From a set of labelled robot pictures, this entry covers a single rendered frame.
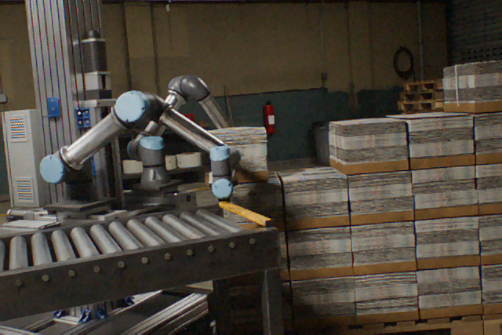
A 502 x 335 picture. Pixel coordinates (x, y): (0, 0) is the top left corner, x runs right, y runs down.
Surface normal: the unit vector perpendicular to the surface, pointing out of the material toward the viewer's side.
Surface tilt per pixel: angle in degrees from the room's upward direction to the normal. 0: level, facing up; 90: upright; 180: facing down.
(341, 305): 90
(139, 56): 90
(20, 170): 90
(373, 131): 90
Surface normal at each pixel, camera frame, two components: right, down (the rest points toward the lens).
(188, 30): 0.38, 0.04
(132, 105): -0.12, 0.02
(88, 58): -0.50, 0.11
